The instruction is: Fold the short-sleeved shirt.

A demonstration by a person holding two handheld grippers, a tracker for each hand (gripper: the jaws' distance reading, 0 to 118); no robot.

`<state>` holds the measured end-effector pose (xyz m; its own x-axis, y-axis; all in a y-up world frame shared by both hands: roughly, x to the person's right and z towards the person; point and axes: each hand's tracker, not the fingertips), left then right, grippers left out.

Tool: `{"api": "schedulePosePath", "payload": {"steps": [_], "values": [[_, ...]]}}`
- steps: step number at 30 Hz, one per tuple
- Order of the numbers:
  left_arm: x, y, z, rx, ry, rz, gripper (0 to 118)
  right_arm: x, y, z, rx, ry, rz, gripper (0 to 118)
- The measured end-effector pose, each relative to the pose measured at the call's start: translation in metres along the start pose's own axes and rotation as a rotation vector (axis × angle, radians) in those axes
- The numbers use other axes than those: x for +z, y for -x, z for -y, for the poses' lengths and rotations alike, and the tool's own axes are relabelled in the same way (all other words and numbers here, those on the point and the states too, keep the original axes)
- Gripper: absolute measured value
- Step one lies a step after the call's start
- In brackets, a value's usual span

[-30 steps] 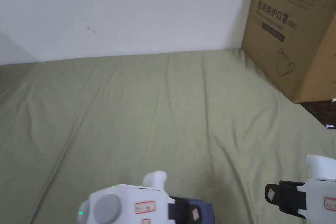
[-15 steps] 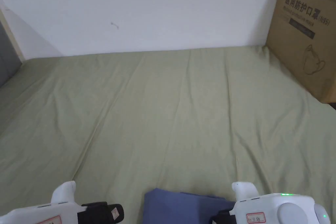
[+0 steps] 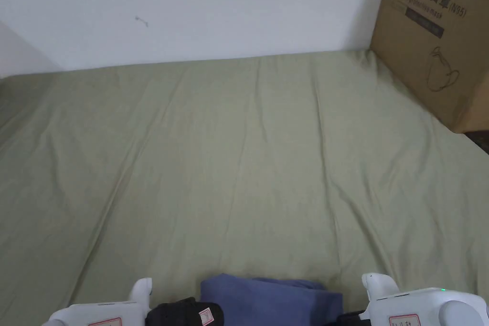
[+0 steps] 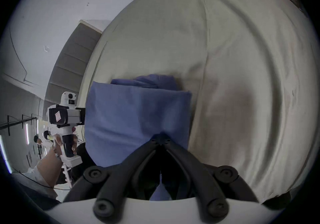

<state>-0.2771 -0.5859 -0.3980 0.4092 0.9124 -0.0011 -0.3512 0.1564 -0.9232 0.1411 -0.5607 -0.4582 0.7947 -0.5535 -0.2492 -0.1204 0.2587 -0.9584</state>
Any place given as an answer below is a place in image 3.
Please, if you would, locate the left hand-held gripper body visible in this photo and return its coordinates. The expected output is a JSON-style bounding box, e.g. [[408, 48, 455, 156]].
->
[[47, 278, 199, 326]]

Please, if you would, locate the blue garment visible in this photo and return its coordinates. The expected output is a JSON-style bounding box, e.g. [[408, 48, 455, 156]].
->
[[200, 273, 344, 326]]

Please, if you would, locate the brown cardboard carton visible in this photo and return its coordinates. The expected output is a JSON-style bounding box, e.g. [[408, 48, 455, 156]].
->
[[369, 0, 489, 134]]

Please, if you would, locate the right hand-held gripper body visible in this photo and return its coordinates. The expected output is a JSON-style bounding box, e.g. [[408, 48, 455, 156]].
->
[[336, 272, 489, 326]]

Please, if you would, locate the bed with pale green sheet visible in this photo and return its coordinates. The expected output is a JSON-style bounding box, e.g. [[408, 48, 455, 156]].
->
[[0, 49, 489, 326]]

